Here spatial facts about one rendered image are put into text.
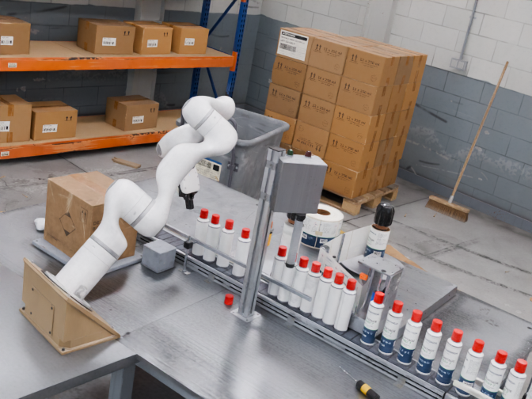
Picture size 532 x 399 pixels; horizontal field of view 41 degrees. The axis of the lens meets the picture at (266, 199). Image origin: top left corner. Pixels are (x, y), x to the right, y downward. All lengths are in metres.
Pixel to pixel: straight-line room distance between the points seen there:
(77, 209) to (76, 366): 0.72
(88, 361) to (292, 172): 0.91
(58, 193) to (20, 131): 3.35
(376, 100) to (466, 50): 1.48
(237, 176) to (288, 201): 2.62
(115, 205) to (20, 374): 0.61
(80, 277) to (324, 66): 4.17
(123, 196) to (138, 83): 5.34
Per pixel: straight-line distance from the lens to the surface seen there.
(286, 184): 2.47
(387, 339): 2.58
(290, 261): 2.59
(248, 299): 2.69
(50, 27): 7.07
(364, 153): 6.15
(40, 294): 2.46
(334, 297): 2.64
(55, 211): 2.97
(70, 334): 2.39
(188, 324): 2.63
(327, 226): 3.25
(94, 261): 2.44
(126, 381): 2.62
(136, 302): 2.72
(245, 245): 2.83
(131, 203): 2.44
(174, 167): 2.47
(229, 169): 5.04
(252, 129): 5.76
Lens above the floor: 2.21
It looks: 21 degrees down
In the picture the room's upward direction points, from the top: 11 degrees clockwise
